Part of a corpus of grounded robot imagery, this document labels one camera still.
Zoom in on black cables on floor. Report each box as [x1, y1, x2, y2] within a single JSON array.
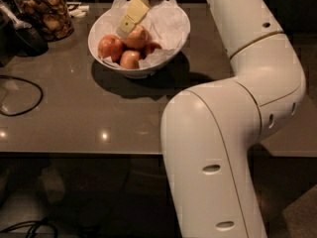
[[0, 217, 93, 238]]

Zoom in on white paper liner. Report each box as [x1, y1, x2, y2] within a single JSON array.
[[95, 0, 190, 70]]

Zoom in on black appliance with metal lever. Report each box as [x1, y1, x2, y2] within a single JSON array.
[[0, 0, 49, 57]]

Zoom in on white ceramic bowl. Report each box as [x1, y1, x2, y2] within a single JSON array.
[[88, 0, 190, 78]]

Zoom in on small white items behind jar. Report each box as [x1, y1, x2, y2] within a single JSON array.
[[68, 4, 90, 18]]

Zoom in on left red apple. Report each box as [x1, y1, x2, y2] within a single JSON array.
[[98, 35, 124, 62]]

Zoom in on right small red apple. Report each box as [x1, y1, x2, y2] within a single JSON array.
[[143, 42, 161, 58]]

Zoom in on black cable on table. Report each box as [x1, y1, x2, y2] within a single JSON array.
[[0, 74, 45, 118]]

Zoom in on front red apple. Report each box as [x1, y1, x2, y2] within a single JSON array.
[[120, 50, 142, 69]]

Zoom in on glass jar of dried chips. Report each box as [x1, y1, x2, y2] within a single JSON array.
[[14, 0, 73, 42]]

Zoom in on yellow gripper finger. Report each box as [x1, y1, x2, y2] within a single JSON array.
[[117, 0, 151, 38]]

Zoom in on yellow-red apple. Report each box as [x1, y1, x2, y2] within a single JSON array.
[[122, 25, 152, 50]]

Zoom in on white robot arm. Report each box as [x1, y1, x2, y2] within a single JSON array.
[[160, 0, 306, 238]]

